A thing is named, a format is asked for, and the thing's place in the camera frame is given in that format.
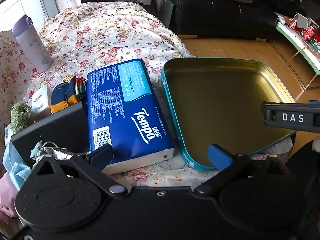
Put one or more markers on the purple lidded bottle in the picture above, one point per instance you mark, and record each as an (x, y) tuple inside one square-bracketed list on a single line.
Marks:
[(32, 47)]

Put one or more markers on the teal metal tin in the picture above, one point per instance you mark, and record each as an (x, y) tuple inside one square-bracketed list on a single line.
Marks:
[(225, 100)]

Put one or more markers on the small white packet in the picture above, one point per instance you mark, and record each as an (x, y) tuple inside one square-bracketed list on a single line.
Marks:
[(8, 136)]

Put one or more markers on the white card box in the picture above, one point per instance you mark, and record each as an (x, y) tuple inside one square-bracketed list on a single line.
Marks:
[(300, 21)]

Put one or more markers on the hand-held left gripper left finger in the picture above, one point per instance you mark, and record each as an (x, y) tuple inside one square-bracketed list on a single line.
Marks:
[(101, 156)]

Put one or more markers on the blue tissue pack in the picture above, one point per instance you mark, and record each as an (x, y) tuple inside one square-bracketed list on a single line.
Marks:
[(120, 105)]

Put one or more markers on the small white carton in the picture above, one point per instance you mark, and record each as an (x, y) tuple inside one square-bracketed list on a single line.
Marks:
[(40, 100)]

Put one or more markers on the black box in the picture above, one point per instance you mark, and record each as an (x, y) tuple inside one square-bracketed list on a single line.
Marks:
[(57, 127)]

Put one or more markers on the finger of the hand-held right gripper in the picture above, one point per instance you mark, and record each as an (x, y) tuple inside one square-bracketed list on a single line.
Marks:
[(272, 117)]

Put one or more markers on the green fuzzy ball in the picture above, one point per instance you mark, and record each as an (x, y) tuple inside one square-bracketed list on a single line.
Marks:
[(21, 117)]

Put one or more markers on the crinkled silver foil bag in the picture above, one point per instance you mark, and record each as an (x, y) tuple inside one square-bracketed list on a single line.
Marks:
[(58, 152)]

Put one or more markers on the glass coffee table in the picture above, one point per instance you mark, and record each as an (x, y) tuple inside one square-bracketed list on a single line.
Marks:
[(295, 40)]

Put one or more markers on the red can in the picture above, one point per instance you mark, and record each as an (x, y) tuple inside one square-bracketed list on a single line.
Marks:
[(307, 33)]

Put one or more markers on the navy and orange glove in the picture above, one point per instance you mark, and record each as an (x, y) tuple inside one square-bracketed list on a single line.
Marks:
[(63, 95)]

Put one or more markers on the light blue face mask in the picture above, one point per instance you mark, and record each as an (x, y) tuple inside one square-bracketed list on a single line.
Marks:
[(17, 170)]

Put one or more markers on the black leather sofa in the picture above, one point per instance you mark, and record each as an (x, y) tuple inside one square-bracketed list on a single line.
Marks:
[(220, 12)]

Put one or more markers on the pink cloth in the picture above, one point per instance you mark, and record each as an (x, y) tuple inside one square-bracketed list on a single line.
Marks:
[(7, 200)]

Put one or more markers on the floral blanket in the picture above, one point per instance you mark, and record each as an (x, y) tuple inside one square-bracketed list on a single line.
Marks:
[(112, 30)]

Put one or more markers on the leaning glass pane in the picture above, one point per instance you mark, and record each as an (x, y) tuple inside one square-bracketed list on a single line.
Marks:
[(165, 11)]

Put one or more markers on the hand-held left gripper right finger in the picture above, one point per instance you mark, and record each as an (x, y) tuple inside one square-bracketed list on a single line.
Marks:
[(220, 158)]

